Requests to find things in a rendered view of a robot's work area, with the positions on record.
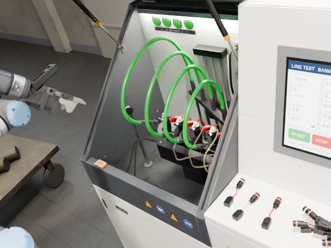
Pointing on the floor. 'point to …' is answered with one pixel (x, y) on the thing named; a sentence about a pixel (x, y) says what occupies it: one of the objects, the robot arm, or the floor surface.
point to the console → (263, 49)
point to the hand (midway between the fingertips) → (80, 100)
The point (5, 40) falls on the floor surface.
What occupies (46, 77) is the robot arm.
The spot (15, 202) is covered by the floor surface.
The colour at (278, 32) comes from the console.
